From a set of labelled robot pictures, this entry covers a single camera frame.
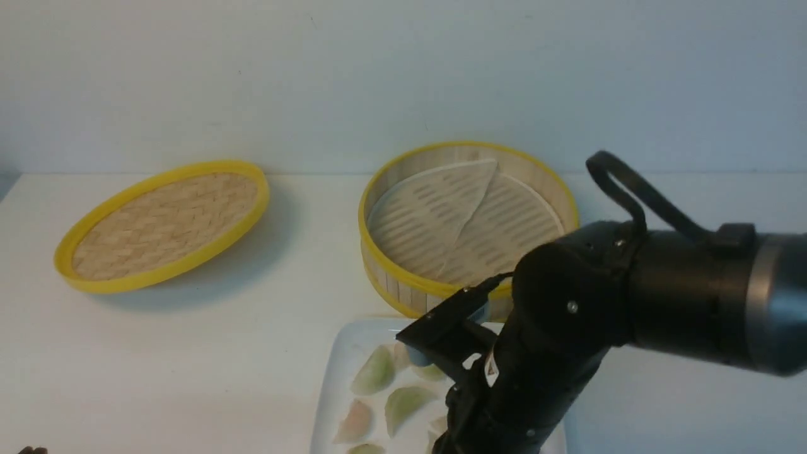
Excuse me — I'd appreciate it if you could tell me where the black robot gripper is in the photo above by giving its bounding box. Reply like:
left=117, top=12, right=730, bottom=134
left=433, top=221, right=634, bottom=453

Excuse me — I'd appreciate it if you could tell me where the yellow rimmed bamboo steamer basket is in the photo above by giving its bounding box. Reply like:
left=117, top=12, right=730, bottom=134
left=358, top=141, right=580, bottom=317

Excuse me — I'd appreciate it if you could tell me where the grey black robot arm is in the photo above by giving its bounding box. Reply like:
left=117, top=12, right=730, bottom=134
left=398, top=221, right=805, bottom=453

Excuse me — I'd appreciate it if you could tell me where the white square ceramic plate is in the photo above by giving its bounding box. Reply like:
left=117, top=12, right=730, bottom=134
left=310, top=318, right=568, bottom=454

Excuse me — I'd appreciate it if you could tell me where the white perforated steamer liner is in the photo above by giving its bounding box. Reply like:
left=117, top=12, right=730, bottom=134
left=367, top=159, right=565, bottom=286

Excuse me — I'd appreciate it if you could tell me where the green dumpling top centre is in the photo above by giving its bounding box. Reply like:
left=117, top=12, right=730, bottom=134
left=411, top=364, right=446, bottom=382

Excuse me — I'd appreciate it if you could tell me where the pink dumpling top centre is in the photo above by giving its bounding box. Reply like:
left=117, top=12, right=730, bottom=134
left=392, top=342, right=411, bottom=371

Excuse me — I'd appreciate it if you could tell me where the pink dumpling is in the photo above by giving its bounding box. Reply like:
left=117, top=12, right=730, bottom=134
left=332, top=399, right=374, bottom=445
left=392, top=342, right=411, bottom=371
left=429, top=416, right=448, bottom=434

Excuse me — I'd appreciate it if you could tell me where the pink dumpling centre right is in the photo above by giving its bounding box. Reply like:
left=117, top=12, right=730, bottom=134
left=429, top=416, right=448, bottom=434

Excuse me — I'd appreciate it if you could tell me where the green dumpling upper left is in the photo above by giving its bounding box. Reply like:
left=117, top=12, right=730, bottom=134
left=351, top=345, right=396, bottom=396

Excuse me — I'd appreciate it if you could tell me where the pink dumpling left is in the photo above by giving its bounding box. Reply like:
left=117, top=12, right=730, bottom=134
left=332, top=399, right=374, bottom=445

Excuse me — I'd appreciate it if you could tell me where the green dumpling bottom left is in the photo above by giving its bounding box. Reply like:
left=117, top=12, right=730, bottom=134
left=346, top=443, right=386, bottom=454

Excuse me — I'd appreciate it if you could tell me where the yellow rimmed bamboo steamer lid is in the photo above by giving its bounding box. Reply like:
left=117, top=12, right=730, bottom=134
left=53, top=160, right=270, bottom=294

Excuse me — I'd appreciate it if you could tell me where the dark object bottom left corner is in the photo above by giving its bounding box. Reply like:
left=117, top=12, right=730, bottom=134
left=18, top=446, right=49, bottom=454

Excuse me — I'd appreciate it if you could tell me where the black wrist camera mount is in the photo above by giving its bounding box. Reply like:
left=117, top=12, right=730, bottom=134
left=396, top=271, right=513, bottom=385

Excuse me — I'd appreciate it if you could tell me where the black cable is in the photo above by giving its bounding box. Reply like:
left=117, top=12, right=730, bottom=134
left=586, top=150, right=757, bottom=253

